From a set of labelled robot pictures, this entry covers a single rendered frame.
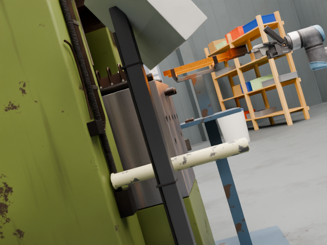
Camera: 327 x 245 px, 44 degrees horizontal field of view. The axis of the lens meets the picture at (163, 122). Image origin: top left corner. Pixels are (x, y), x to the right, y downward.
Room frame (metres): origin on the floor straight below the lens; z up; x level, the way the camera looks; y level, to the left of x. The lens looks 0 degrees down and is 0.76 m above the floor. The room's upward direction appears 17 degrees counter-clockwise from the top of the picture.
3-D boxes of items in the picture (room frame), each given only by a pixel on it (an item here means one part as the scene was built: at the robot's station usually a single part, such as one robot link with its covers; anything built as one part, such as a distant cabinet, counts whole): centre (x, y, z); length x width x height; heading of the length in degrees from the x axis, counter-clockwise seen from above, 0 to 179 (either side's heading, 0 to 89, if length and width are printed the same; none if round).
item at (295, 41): (2.03, -0.75, 0.96); 0.10 x 0.05 x 0.09; 176
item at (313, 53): (2.03, -0.85, 0.85); 0.12 x 0.09 x 0.12; 105
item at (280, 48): (2.04, -0.66, 0.96); 0.12 x 0.08 x 0.09; 86
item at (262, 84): (8.84, -2.15, 1.13); 2.50 x 0.67 x 2.26; 17
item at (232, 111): (2.07, -0.23, 0.71); 0.40 x 0.30 x 0.02; 175
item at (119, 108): (1.70, 0.23, 0.69); 0.56 x 0.38 x 0.45; 81
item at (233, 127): (7.05, -1.16, 0.29); 0.51 x 0.48 x 0.59; 107
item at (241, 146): (1.25, -0.01, 0.62); 0.44 x 0.05 x 0.05; 81
